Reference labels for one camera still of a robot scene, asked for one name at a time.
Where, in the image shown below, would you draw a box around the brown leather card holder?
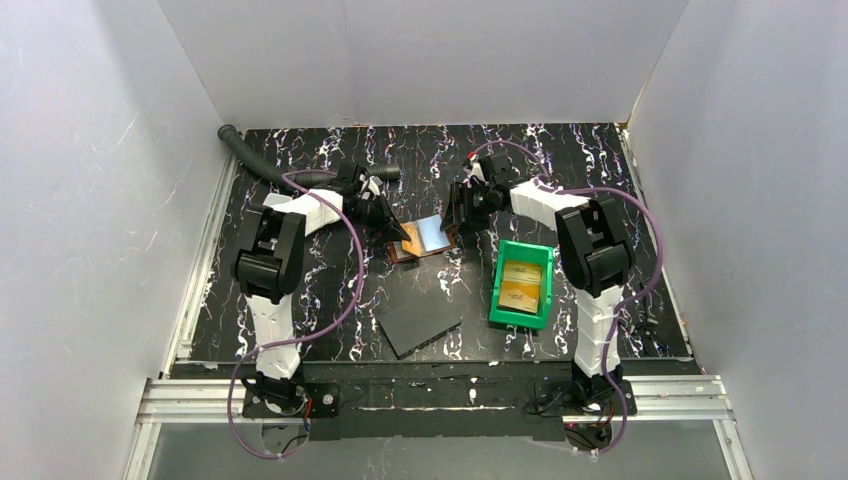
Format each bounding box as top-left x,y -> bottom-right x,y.
389,214 -> 456,263

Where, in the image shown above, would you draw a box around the green plastic card tray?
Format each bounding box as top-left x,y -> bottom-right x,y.
488,240 -> 555,330

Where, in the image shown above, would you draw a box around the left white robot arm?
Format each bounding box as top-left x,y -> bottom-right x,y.
232,162 -> 410,405

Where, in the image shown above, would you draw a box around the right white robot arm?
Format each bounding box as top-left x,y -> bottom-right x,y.
440,153 -> 635,405

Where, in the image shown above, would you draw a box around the gold VIP credit card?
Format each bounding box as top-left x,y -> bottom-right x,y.
502,260 -> 543,284

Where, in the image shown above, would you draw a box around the cards in green tray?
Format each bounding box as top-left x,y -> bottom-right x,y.
497,279 -> 541,314

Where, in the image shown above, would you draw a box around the white plastic box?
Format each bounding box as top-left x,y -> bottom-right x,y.
262,193 -> 293,212

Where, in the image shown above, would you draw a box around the black foam block front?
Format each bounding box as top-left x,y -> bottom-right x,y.
377,291 -> 462,359

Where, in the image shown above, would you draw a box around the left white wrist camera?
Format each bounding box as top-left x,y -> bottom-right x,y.
361,176 -> 383,201

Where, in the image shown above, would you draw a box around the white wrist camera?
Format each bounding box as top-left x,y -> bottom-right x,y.
361,176 -> 383,201
463,152 -> 487,185

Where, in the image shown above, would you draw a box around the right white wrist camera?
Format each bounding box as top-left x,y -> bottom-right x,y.
463,152 -> 487,185

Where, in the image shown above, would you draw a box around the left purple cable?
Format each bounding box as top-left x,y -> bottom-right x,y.
226,170 -> 367,461

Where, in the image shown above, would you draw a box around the purple cable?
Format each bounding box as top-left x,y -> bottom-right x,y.
226,170 -> 367,461
473,139 -> 665,458

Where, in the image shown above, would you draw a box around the black corrugated hose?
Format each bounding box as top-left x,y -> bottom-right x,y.
217,123 -> 403,192

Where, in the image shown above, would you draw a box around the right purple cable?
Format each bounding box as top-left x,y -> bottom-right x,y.
473,139 -> 665,458

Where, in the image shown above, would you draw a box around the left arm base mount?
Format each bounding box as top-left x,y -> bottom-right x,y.
240,373 -> 341,453

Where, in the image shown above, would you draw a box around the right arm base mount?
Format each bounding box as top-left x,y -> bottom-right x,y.
524,378 -> 638,455

